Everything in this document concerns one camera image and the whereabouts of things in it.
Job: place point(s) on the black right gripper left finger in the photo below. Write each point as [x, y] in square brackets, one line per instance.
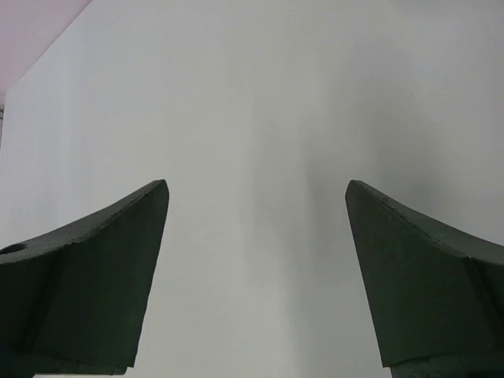
[73, 300]

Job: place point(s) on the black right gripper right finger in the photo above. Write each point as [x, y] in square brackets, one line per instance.
[435, 293]

